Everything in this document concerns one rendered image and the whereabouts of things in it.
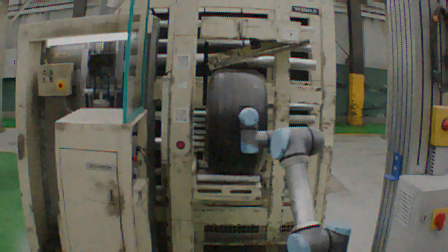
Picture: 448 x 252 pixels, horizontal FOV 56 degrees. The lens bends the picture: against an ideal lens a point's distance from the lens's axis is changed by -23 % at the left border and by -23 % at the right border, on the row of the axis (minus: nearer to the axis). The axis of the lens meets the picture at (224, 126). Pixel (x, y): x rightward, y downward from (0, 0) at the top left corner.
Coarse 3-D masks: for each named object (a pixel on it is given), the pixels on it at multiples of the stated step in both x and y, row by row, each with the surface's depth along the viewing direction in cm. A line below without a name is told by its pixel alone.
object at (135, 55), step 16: (144, 0) 245; (144, 16) 253; (128, 32) 213; (144, 32) 259; (128, 48) 214; (144, 48) 265; (128, 64) 215; (144, 64) 268; (128, 80) 221; (144, 80) 270; (128, 96) 224; (128, 112) 226
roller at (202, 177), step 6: (198, 174) 286; (204, 174) 287; (210, 174) 287; (216, 174) 287; (222, 174) 287; (228, 174) 287; (234, 174) 287; (240, 174) 288; (246, 174) 288; (252, 174) 288; (198, 180) 286; (204, 180) 287; (210, 180) 286; (216, 180) 286; (222, 180) 286; (228, 180) 286; (234, 180) 286; (240, 180) 286; (246, 180) 286; (252, 180) 287; (258, 180) 287
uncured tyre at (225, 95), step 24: (216, 72) 288; (240, 72) 285; (216, 96) 273; (240, 96) 272; (264, 96) 276; (216, 120) 270; (264, 120) 272; (216, 144) 272; (240, 144) 271; (216, 168) 283; (240, 168) 282
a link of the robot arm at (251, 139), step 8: (240, 128) 238; (248, 128) 235; (256, 128) 236; (248, 136) 235; (256, 136) 236; (264, 136) 237; (248, 144) 235; (256, 144) 236; (264, 144) 238; (248, 152) 235; (256, 152) 237
